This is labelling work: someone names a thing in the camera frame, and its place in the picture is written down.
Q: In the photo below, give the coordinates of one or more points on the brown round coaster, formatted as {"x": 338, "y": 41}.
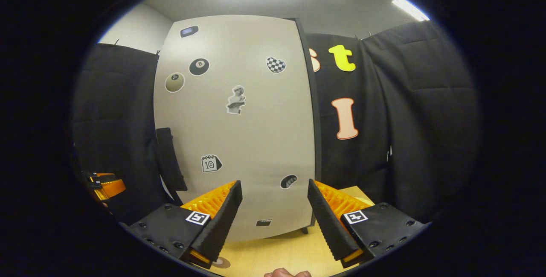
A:
{"x": 222, "y": 262}

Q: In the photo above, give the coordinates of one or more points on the grey cabinet door with stickers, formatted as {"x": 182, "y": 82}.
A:
{"x": 256, "y": 149}

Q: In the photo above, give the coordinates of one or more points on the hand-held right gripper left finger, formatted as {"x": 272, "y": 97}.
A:
{"x": 219, "y": 230}

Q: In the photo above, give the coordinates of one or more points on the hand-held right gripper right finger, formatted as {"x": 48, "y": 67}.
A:
{"x": 326, "y": 230}

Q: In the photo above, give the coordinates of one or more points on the narrow ceiling light panel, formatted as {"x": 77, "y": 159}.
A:
{"x": 410, "y": 9}

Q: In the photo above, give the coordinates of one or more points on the black backdrop cloth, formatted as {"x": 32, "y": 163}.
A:
{"x": 426, "y": 119}

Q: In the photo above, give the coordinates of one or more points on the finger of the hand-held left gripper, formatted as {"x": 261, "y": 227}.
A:
{"x": 111, "y": 188}

